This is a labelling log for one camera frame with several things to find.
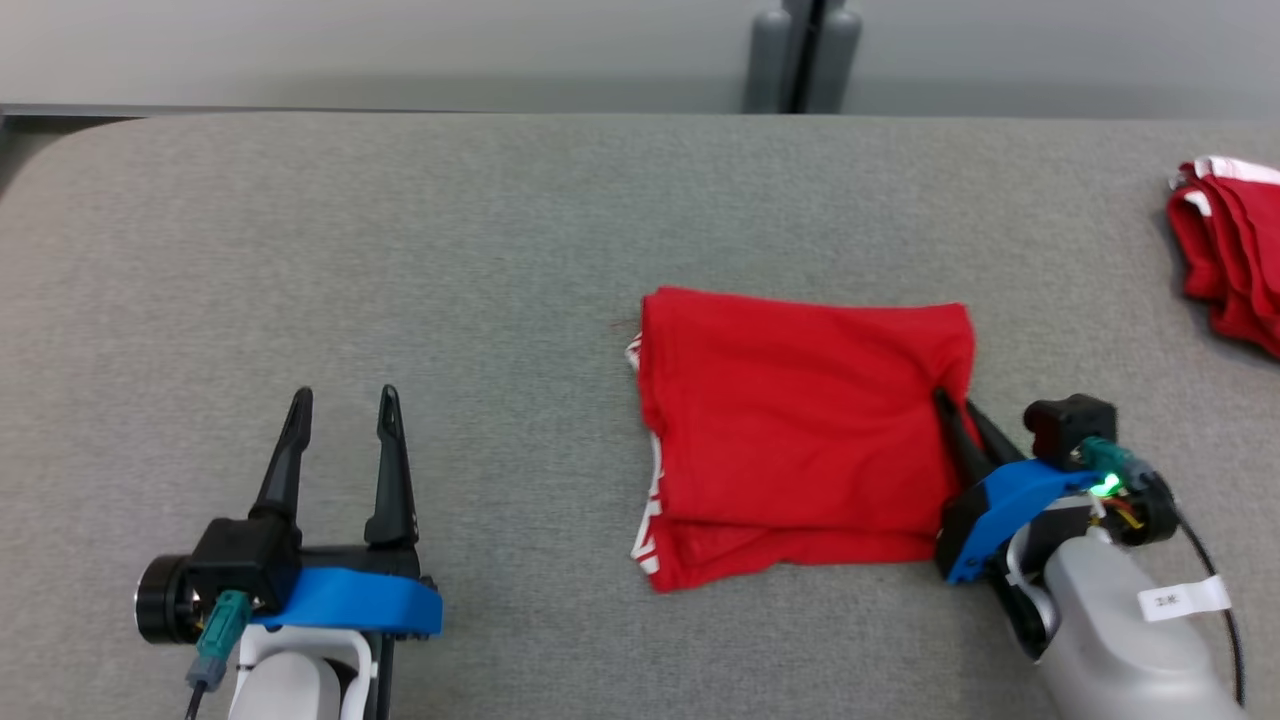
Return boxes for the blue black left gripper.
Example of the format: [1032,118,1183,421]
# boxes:
[134,384,444,646]

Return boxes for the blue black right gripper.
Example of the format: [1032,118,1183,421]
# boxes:
[931,387,1180,663]

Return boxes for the red jersey with white sleeves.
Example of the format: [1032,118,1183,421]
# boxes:
[626,286,977,594]

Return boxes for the red shorts with white stripes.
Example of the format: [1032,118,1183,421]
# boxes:
[1165,154,1280,360]

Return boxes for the white paper label tag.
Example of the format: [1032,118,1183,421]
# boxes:
[1137,574,1234,624]

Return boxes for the left camera cable teal plug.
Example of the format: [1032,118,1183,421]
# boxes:
[184,589,252,720]

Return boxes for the dark grey baseboard rail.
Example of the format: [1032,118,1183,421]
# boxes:
[0,102,456,120]

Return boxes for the grey partition post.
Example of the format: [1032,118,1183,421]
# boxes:
[744,0,864,115]

